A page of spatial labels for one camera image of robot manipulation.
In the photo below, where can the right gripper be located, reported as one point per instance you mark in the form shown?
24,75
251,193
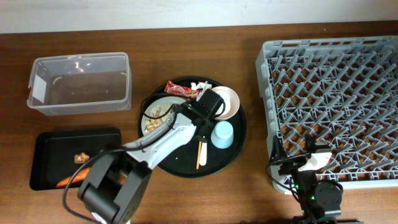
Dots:
282,152

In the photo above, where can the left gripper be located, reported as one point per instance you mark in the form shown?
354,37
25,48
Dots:
204,138

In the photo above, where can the white tissue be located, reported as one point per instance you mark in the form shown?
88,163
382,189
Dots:
201,86

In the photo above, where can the pink bowl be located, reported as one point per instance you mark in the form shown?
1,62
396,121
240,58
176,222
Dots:
232,102

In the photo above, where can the light blue cup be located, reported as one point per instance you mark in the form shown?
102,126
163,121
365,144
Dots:
222,135

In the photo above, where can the red snack wrapper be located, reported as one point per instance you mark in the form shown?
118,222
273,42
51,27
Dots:
176,89

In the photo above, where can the white plastic fork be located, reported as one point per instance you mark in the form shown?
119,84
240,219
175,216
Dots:
203,154

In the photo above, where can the grey plate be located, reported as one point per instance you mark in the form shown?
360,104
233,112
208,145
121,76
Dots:
167,99

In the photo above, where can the rice and nut scraps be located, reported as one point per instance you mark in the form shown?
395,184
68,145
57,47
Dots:
156,121

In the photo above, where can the brown walnut piece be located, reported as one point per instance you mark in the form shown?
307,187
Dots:
81,158

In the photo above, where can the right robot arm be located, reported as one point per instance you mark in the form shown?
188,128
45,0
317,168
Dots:
319,199

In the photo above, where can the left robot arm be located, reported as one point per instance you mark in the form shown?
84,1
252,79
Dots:
118,178

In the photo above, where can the grey dishwasher rack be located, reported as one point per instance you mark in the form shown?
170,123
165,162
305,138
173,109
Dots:
342,92

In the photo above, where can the round black tray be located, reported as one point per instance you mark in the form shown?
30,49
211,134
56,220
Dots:
182,161

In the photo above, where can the wooden chopstick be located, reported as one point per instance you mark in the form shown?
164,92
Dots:
198,155

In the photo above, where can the clear plastic bin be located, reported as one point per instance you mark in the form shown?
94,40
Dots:
80,84

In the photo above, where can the black rectangular tray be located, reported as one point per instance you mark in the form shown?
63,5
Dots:
54,154

